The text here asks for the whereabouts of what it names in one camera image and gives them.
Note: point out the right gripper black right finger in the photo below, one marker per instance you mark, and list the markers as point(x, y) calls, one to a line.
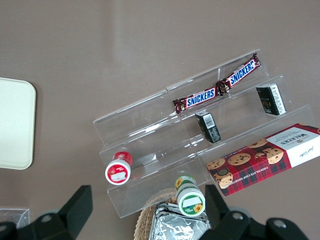
point(237, 227)

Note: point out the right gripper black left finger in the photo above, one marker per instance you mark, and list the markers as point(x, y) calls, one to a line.
point(62, 225)

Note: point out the light wicker basket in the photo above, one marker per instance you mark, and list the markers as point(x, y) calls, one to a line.
point(143, 225)

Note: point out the beige plastic tray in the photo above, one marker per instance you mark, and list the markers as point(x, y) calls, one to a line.
point(15, 125)

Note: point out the clear acrylic bottle rack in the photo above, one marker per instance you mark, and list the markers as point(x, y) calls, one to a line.
point(15, 215)

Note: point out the green lid sunflower cup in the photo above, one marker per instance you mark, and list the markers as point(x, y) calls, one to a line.
point(191, 202)

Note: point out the Walkers red tartan cookie box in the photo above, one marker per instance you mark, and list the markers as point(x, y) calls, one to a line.
point(250, 170)

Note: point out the aluminium foil container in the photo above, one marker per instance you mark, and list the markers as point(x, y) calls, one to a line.
point(175, 227)

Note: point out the red lid cup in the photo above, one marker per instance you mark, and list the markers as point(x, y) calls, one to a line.
point(117, 172)

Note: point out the small black carton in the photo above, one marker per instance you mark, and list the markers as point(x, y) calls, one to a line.
point(271, 100)
point(208, 127)

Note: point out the clear acrylic stepped display stand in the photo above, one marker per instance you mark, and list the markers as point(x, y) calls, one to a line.
point(140, 125)

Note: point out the Snickers chocolate bar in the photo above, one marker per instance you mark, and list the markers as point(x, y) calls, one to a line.
point(200, 97)
point(241, 73)

